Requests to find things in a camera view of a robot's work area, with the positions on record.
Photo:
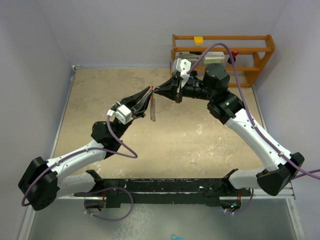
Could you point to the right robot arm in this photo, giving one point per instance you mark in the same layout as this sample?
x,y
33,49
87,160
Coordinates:
x,y
279,163

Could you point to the yellow block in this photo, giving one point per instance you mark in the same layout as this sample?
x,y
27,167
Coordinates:
x,y
198,40

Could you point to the white cardboard box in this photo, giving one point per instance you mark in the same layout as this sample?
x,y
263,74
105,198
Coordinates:
x,y
214,57

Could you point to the grey stapler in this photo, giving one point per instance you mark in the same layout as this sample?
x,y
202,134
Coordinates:
x,y
191,56

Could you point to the blue object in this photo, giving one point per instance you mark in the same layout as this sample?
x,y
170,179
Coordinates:
x,y
174,237

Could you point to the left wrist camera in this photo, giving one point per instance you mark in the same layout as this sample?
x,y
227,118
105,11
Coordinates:
x,y
122,113

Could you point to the red grey key holder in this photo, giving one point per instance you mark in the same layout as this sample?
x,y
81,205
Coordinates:
x,y
153,105

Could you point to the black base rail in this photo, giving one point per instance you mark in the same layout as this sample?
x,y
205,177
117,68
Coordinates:
x,y
190,191

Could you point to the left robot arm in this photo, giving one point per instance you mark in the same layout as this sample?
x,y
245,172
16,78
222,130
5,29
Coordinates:
x,y
43,180

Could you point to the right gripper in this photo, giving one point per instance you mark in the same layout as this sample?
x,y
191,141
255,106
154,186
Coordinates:
x,y
172,89

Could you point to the wooden shelf rack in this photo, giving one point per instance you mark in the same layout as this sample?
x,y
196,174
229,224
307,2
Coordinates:
x,y
250,53

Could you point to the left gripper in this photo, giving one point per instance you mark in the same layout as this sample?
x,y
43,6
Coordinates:
x,y
137,100

